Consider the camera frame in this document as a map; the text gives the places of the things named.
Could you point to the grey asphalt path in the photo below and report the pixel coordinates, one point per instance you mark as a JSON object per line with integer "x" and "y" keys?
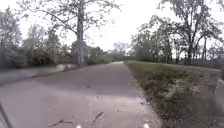
{"x": 90, "y": 90}

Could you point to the large bare tree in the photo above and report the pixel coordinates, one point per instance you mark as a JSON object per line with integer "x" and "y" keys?
{"x": 80, "y": 33}

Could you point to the row of bushes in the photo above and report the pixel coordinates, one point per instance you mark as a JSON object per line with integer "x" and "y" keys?
{"x": 23, "y": 56}

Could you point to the row of trees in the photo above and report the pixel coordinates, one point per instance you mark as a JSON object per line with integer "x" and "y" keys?
{"x": 186, "y": 36}

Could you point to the grass verge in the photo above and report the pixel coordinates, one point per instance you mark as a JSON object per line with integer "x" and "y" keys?
{"x": 173, "y": 90}

